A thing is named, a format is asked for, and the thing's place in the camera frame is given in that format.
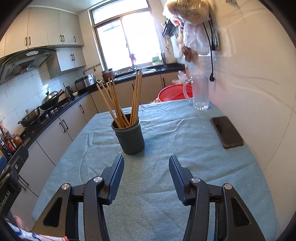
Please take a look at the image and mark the red plastic basket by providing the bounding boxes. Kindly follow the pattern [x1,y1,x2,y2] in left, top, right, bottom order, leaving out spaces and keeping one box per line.
[158,84,193,103]

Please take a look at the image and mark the cluster of sauce bottles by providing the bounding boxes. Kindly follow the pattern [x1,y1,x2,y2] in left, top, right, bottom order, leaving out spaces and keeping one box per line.
[0,125,22,158]

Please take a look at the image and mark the brown cooking pot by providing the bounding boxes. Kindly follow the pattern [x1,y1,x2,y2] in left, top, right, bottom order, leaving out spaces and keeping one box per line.
[102,68,116,81]

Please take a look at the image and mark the black hanging rack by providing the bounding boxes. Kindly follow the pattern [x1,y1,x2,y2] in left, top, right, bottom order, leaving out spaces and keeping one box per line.
[161,19,179,37]

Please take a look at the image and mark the black power plug with cable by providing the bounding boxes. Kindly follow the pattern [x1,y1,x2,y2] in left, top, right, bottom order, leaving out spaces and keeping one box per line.
[202,22,216,82]

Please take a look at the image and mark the person's left forearm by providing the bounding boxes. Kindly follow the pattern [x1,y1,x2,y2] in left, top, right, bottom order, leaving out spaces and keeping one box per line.
[13,215,31,232]

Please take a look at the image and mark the wall power strip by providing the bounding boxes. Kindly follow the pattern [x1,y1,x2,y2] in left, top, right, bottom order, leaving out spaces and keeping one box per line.
[209,21,221,51]

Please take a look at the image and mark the black wok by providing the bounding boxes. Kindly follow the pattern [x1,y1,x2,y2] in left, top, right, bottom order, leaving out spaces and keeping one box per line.
[39,86,63,110]

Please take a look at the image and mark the black kitchen countertop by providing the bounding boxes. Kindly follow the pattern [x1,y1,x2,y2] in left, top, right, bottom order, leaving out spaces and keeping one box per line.
[14,64,185,149]

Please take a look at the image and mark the steel kitchen sink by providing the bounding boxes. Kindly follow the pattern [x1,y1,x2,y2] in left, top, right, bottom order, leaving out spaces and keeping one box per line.
[116,68,158,77]

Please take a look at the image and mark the person's printed white clothing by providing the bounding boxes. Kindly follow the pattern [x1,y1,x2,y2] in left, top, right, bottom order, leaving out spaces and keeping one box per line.
[7,222,67,241]

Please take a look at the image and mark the silver countertop appliance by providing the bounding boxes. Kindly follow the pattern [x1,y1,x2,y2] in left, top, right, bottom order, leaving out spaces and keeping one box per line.
[74,74,97,91]

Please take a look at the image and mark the hanging brown dried food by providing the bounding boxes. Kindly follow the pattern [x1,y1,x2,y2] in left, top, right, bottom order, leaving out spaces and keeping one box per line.
[181,45,197,62]

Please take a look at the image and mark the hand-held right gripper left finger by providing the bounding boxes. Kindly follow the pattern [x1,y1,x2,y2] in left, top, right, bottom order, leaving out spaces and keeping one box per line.
[31,154,125,241]

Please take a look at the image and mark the clear glass mug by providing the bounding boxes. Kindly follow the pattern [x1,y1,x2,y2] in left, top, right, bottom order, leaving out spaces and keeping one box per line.
[183,75,210,111]

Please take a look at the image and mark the steel pot with lid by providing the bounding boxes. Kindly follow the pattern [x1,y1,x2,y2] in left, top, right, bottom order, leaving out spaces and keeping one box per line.
[17,108,41,128]

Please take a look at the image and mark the bunch of wooden chopsticks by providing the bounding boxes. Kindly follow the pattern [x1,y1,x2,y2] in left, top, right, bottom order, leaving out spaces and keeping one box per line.
[96,69,143,128]

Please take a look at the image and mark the gas stove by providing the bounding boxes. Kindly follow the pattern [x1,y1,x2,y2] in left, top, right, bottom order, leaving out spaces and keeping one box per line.
[23,102,74,130]

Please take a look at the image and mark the beige wall cabinets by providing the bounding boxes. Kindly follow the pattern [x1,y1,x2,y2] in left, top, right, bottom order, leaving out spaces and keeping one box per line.
[0,7,87,79]

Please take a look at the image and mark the teal table cloth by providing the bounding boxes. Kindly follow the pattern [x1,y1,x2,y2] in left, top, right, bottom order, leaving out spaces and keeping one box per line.
[31,98,281,241]

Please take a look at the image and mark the black smartphone in brown case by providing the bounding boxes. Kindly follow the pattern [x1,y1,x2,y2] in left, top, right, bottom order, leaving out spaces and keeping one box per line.
[210,116,245,149]

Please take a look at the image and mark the range hood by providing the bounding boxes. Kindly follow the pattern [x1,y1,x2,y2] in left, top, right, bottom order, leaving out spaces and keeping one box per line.
[0,46,60,85]

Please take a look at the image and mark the white plastic bag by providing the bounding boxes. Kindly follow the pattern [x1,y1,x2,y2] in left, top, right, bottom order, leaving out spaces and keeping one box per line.
[182,22,216,55]

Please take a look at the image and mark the dark grey utensil holder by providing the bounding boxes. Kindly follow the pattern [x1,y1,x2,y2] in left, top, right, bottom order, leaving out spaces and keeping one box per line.
[111,113,145,155]

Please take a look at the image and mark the kitchen window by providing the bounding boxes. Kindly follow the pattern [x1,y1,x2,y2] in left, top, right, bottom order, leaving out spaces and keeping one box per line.
[88,0,167,71]

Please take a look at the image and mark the crumpled clear plastic bag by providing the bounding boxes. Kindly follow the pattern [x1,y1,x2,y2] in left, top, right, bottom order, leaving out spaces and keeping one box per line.
[171,70,193,85]

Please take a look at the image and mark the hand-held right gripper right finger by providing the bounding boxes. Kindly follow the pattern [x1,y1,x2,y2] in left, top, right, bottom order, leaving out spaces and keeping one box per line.
[168,155,266,241]

